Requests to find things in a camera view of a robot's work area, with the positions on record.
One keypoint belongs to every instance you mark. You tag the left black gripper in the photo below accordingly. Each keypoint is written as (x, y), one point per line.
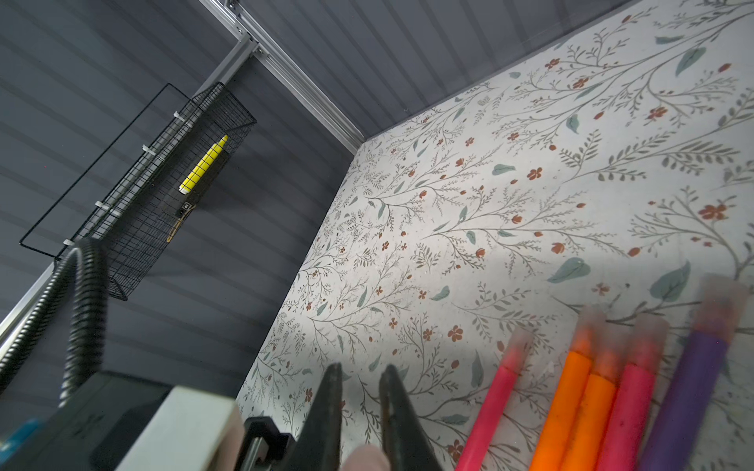
(264, 446)

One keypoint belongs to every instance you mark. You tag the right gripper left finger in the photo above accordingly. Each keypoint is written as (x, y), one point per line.
(319, 444)

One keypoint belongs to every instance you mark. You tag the yellow marker in basket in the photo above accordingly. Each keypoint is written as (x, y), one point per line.
(203, 166)

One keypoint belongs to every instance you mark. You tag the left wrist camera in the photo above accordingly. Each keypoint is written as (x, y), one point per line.
(119, 422)

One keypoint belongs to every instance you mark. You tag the pink marker pen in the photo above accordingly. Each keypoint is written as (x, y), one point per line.
(631, 408)
(492, 410)

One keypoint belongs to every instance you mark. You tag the translucent pink pen cap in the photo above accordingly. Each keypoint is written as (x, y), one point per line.
(366, 458)

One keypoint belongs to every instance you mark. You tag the black wire basket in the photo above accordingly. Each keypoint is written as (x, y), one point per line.
(143, 212)

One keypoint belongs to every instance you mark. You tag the orange marker pen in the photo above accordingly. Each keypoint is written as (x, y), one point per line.
(552, 443)
(596, 404)

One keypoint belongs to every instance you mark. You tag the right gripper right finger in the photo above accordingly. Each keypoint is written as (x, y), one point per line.
(403, 439)

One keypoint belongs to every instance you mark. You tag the purple marker pen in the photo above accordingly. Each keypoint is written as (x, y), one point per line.
(677, 425)

